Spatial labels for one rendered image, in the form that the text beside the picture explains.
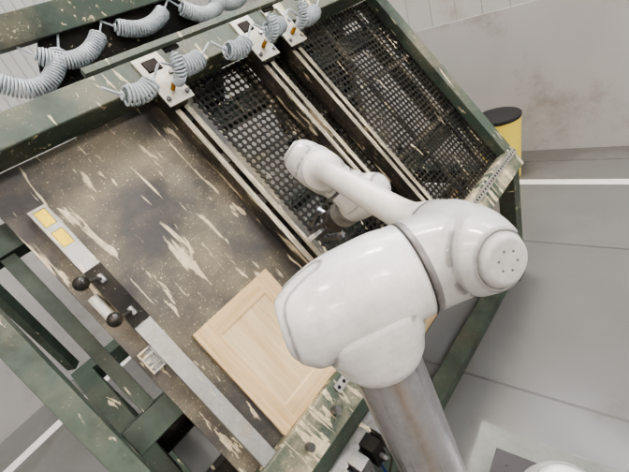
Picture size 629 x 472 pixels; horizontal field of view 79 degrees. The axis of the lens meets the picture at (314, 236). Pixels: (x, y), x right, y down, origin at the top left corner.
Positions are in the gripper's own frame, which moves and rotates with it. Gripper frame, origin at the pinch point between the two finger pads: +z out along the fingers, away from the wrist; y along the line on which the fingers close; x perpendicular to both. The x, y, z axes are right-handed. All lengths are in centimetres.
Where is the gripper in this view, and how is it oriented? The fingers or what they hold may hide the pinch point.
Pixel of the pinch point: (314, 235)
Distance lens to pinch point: 133.4
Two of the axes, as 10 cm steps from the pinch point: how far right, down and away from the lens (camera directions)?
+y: -6.7, -7.4, -0.5
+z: -4.2, 3.2, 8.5
